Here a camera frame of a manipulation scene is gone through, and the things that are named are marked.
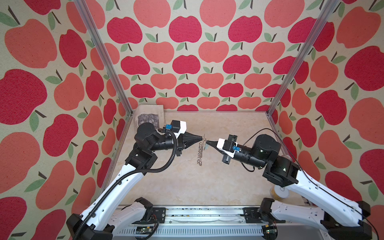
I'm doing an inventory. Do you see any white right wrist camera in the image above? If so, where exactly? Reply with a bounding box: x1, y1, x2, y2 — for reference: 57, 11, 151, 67
216, 135, 242, 158

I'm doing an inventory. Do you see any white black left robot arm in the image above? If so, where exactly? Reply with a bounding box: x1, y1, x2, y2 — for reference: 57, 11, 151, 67
67, 120, 203, 240

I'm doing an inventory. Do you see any aluminium frame post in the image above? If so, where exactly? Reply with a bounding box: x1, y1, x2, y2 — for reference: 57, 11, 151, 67
74, 0, 133, 118
267, 0, 341, 117

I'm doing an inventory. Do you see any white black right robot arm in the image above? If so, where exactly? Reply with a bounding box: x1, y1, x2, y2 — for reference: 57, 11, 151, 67
207, 134, 376, 240

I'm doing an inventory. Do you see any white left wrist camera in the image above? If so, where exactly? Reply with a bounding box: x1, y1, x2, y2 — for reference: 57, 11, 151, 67
165, 120, 187, 138

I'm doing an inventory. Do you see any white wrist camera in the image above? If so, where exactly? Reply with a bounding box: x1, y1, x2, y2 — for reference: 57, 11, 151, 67
165, 120, 187, 138
216, 135, 242, 158

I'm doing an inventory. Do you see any right rear aluminium frame post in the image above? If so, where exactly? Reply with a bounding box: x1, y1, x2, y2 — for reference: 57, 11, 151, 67
267, 0, 341, 117

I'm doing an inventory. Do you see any left rear aluminium frame post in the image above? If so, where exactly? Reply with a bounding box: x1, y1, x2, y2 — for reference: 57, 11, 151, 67
74, 0, 133, 118

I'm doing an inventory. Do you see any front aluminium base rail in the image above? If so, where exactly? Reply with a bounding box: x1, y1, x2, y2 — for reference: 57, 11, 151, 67
74, 205, 313, 240

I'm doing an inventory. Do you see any cream printed canvas tote bag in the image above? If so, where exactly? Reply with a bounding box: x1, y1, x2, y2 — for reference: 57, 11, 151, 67
134, 105, 165, 129

